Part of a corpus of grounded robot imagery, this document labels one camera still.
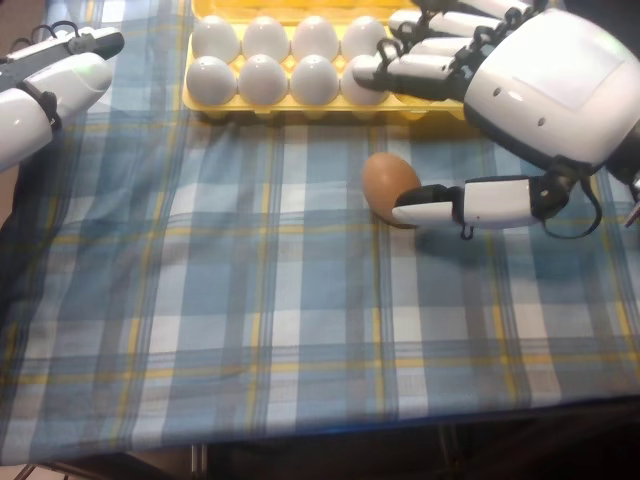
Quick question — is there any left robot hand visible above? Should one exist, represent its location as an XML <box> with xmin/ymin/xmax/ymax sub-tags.
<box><xmin>0</xmin><ymin>24</ymin><xmax>126</xmax><ymax>92</ymax></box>

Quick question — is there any yellow egg carton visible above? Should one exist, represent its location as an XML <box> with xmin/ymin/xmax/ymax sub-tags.
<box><xmin>181</xmin><ymin>0</ymin><xmax>470</xmax><ymax>122</ymax></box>

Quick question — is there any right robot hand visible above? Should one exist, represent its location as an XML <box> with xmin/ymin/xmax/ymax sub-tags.
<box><xmin>351</xmin><ymin>0</ymin><xmax>640</xmax><ymax>241</ymax></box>

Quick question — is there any blue plaid tablecloth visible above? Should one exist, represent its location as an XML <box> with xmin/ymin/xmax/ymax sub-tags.
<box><xmin>0</xmin><ymin>0</ymin><xmax>640</xmax><ymax>464</ymax></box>

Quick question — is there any silver metal table leg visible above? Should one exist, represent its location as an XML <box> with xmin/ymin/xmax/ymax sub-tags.
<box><xmin>190</xmin><ymin>442</ymin><xmax>208</xmax><ymax>480</ymax></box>

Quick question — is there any brown egg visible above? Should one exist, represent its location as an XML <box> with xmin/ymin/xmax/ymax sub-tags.
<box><xmin>361</xmin><ymin>151</ymin><xmax>423</xmax><ymax>230</ymax></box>

